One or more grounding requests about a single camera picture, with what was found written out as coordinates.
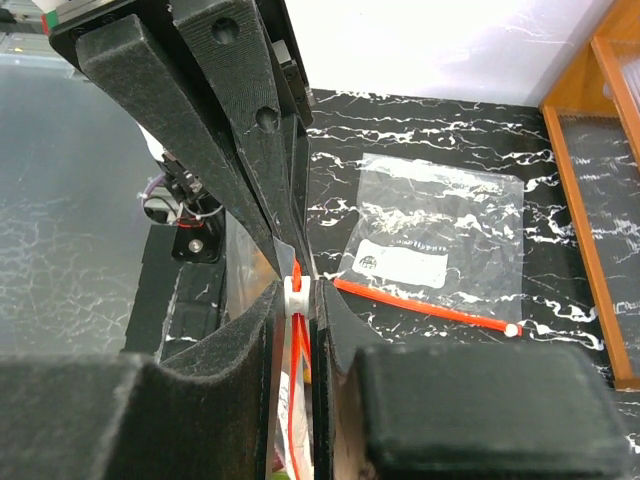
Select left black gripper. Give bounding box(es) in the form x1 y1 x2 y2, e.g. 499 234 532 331
42 1 314 275

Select wooden shelf rack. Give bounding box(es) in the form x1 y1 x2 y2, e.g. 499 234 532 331
540 1 639 391

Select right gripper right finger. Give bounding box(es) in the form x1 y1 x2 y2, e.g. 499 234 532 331
312 280 630 479

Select spare clear zip bags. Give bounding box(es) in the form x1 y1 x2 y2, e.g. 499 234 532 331
334 153 524 337

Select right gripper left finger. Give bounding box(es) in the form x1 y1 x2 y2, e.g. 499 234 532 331
1 283 280 479

